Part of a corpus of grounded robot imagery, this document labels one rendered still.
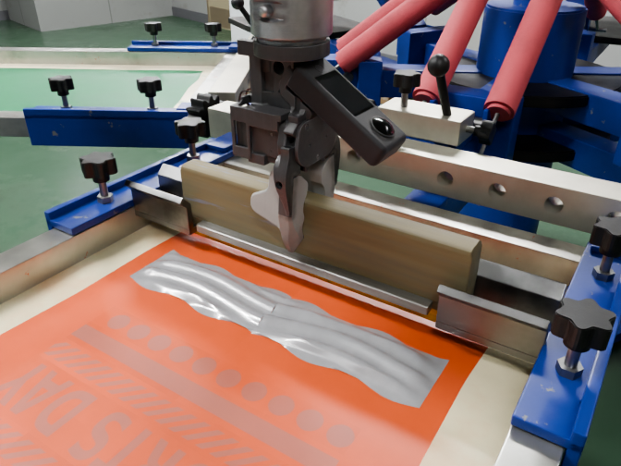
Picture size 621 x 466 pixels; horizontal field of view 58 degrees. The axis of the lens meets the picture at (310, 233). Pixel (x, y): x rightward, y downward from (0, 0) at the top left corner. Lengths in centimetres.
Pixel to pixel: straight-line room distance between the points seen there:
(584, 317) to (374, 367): 18
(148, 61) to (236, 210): 103
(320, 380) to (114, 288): 27
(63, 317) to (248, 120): 28
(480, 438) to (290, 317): 22
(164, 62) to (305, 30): 114
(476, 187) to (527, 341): 28
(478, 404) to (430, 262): 13
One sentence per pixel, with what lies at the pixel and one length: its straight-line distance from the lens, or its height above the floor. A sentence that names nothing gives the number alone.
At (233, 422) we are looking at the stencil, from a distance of 50.
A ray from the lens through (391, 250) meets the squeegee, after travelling 55.
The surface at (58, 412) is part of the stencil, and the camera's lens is 54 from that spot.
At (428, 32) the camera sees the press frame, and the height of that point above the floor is 105.
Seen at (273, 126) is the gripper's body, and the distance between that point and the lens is 54.
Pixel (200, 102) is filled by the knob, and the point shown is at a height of 105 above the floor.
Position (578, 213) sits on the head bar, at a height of 101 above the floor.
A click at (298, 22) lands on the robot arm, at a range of 51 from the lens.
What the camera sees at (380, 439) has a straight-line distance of 48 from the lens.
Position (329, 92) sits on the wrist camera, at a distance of 52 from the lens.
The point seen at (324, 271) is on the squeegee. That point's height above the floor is 99.
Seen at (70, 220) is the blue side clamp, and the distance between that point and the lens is 73.
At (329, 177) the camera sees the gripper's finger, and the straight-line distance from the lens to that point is 60.
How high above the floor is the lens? 132
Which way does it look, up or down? 30 degrees down
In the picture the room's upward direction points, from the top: straight up
